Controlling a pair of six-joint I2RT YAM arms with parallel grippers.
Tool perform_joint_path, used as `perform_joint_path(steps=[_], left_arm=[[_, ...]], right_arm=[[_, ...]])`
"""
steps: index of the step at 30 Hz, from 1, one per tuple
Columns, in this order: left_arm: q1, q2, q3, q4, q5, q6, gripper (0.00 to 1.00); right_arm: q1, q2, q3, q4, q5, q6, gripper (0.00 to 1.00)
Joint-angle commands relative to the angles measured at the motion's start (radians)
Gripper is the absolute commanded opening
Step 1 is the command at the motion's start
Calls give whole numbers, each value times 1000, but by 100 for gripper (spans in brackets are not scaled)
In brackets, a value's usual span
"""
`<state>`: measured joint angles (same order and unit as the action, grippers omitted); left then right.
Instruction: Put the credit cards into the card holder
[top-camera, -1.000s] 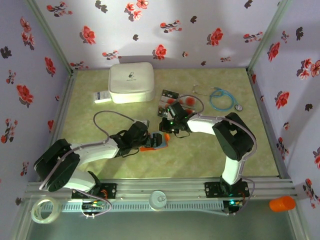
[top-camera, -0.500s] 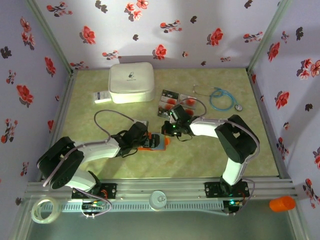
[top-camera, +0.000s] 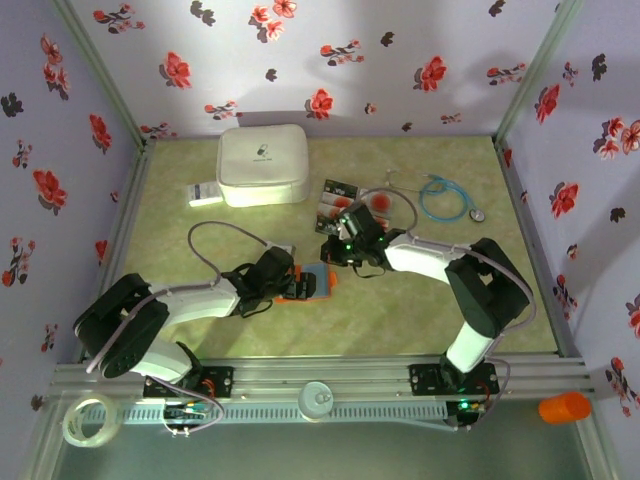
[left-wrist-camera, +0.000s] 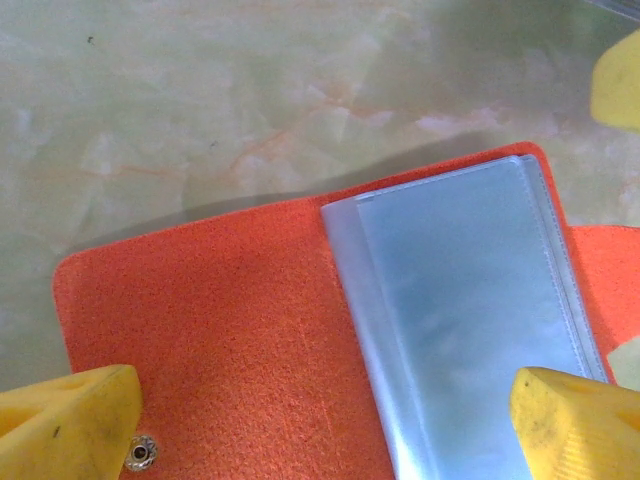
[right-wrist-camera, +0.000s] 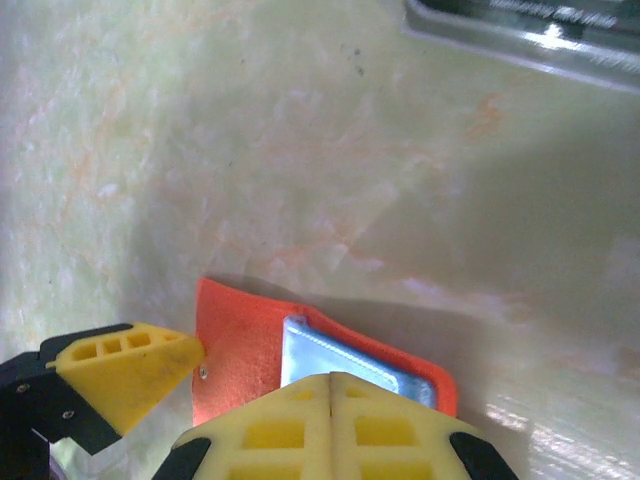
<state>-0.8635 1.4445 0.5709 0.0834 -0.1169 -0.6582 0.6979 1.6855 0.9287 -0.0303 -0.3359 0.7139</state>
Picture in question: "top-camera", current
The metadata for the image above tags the grey right arm cable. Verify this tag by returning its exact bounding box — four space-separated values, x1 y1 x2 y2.
357 186 537 434

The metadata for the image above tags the electronics board with wires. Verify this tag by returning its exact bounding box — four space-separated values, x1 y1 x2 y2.
447 398 494 434

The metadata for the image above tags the aluminium mounting rail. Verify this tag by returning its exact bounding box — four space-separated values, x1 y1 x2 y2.
48 352 597 401

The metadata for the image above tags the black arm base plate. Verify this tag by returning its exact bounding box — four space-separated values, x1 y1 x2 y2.
142 365 236 400
408 362 500 397

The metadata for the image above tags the clear tape roll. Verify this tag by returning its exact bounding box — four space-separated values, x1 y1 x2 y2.
61 392 124 449

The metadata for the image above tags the white round jar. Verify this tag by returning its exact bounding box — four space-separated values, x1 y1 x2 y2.
296 380 335 424

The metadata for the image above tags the white plastic container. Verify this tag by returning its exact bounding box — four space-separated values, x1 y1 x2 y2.
162 399 214 436

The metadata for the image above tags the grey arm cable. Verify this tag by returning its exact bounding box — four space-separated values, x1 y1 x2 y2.
357 186 537 434
85 221 296 375

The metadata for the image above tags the small white medicine box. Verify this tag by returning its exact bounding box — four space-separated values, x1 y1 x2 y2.
186 181 225 209

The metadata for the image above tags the blue stethoscope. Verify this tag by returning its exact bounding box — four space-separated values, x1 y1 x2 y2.
383 168 488 224

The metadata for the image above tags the white slotted cable duct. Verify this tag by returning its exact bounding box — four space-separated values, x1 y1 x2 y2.
119 402 450 427

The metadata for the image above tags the white zipped medicine pouch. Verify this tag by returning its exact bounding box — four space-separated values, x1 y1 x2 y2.
215 123 311 209

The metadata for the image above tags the orange pill bottle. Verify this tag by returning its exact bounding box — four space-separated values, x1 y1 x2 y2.
537 391 593 426

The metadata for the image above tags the aluminium corner post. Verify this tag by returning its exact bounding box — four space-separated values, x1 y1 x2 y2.
494 0 584 144
49 0 154 151

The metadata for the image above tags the aluminium side rail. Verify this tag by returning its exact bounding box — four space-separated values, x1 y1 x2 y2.
494 137 584 359
79 139 156 364

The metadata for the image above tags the grey left arm cable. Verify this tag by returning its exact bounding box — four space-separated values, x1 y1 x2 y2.
85 221 296 375

